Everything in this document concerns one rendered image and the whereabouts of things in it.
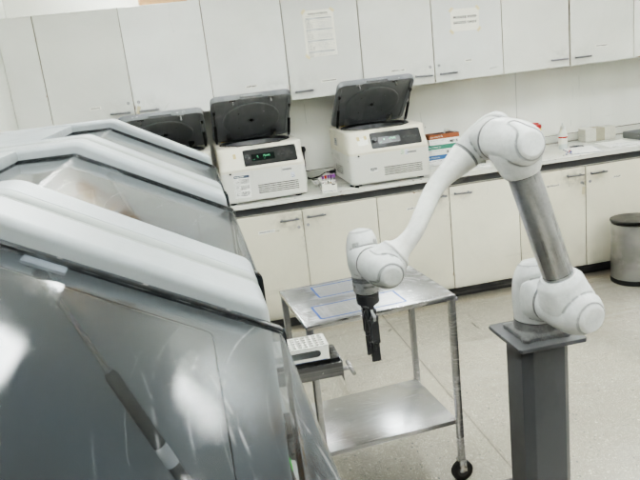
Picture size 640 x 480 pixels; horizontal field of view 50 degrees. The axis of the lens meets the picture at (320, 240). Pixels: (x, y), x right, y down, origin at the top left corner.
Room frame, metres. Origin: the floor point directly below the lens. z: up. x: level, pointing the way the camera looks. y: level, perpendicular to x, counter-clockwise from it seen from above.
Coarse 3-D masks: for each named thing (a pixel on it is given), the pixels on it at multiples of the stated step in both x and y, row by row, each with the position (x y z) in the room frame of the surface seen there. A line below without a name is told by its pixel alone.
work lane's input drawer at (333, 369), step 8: (336, 352) 2.06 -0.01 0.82; (320, 360) 2.02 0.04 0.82; (328, 360) 2.02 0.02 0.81; (336, 360) 2.03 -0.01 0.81; (296, 368) 2.00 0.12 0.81; (304, 368) 2.00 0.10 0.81; (312, 368) 2.00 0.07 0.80; (320, 368) 2.00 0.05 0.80; (328, 368) 2.01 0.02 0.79; (336, 368) 2.01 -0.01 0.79; (344, 368) 2.08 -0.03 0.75; (352, 368) 2.07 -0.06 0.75; (304, 376) 2.00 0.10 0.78; (312, 376) 2.00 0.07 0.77; (320, 376) 2.00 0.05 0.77; (328, 376) 2.01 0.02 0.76; (344, 376) 2.02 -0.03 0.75
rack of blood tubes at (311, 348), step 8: (304, 336) 2.11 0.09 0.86; (312, 336) 2.12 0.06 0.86; (320, 336) 2.10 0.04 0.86; (288, 344) 2.07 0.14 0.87; (296, 344) 2.07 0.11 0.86; (304, 344) 2.05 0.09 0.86; (312, 344) 2.04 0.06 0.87; (320, 344) 2.04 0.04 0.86; (328, 344) 2.03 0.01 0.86; (296, 352) 2.01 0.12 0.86; (304, 352) 2.11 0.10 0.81; (312, 352) 2.10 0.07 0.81; (320, 352) 2.10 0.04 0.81; (328, 352) 2.03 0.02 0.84; (296, 360) 2.06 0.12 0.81; (304, 360) 2.01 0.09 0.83; (312, 360) 2.02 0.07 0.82
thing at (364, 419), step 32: (320, 288) 2.73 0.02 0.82; (352, 288) 2.68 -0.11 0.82; (416, 288) 2.59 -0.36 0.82; (288, 320) 2.73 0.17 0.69; (320, 320) 2.36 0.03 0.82; (352, 320) 2.36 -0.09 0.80; (416, 352) 2.87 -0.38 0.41; (416, 384) 2.82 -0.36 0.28; (320, 416) 2.32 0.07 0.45; (352, 416) 2.59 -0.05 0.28; (384, 416) 2.56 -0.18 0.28; (416, 416) 2.53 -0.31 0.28; (448, 416) 2.51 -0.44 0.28; (352, 448) 2.37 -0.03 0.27
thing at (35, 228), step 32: (0, 224) 0.81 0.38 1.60; (32, 224) 0.83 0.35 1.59; (64, 224) 0.88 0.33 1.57; (64, 256) 0.82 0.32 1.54; (96, 256) 0.83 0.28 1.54; (128, 256) 0.85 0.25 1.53; (160, 256) 0.90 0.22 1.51; (160, 288) 0.84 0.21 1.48; (192, 288) 0.85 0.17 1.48; (224, 288) 0.87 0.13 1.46; (256, 288) 0.93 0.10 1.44
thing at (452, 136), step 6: (438, 132) 5.08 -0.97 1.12; (444, 132) 5.03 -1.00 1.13; (450, 132) 4.99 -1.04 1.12; (456, 132) 5.00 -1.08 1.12; (432, 138) 4.97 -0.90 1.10; (438, 138) 4.98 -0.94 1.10; (444, 138) 4.98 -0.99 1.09; (450, 138) 4.99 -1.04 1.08; (456, 138) 4.99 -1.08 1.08; (432, 144) 4.97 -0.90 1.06; (438, 144) 4.97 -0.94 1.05
